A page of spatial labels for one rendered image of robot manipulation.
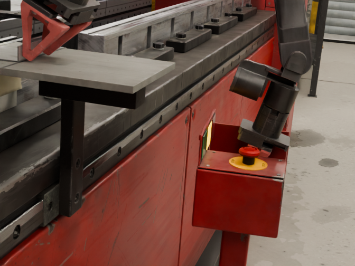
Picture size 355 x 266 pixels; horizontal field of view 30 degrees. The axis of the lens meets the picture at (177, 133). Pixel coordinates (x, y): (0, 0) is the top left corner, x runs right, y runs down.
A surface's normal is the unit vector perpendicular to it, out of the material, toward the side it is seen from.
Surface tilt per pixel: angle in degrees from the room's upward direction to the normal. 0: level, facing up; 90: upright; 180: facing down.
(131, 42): 90
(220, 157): 0
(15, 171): 0
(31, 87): 90
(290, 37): 84
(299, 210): 0
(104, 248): 90
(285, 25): 72
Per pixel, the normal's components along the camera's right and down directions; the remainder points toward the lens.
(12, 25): 0.95, 0.15
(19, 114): 0.07, -0.95
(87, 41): -0.29, 0.26
